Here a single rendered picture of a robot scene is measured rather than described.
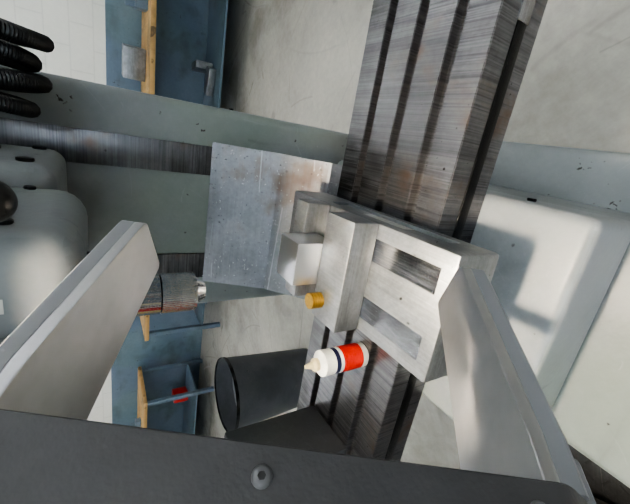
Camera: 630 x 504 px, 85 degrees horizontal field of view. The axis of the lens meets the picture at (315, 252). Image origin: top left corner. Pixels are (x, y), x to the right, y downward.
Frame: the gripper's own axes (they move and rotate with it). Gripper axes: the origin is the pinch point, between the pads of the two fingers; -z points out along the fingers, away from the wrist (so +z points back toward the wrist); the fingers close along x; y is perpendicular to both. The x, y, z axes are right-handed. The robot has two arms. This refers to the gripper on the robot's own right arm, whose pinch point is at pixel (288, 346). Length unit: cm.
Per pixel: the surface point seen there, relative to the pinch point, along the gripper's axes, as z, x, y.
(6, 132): -44, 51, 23
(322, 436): -16, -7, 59
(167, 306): -17.0, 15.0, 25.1
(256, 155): -61, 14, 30
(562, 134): -110, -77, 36
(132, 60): -336, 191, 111
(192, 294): -18.8, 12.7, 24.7
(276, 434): -15, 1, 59
